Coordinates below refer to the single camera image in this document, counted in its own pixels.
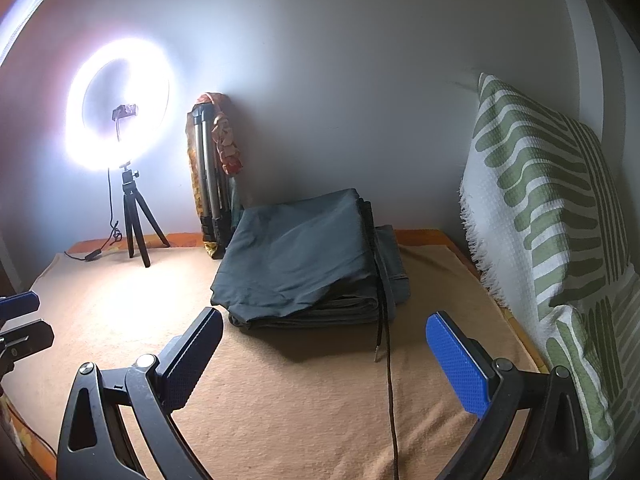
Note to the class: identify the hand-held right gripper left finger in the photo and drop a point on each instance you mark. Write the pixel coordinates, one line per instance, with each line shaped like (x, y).
(196, 355)

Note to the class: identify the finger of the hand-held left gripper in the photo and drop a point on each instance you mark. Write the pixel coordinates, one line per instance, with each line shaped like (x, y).
(20, 305)
(30, 340)

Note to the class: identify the beige blanket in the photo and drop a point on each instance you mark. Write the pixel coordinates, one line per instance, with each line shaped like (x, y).
(280, 400)

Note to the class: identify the folded silver tripod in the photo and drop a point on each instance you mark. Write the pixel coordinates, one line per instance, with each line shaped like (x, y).
(227, 145)
(205, 170)

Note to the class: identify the small black tripod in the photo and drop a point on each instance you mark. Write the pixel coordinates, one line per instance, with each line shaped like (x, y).
(131, 210)

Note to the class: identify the green patterned white throw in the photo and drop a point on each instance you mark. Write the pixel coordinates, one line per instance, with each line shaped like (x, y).
(530, 185)

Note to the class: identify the dark grey pants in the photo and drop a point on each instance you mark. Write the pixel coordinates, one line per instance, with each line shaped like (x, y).
(300, 255)

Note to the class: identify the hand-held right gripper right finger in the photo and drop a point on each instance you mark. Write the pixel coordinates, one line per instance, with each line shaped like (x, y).
(460, 367)

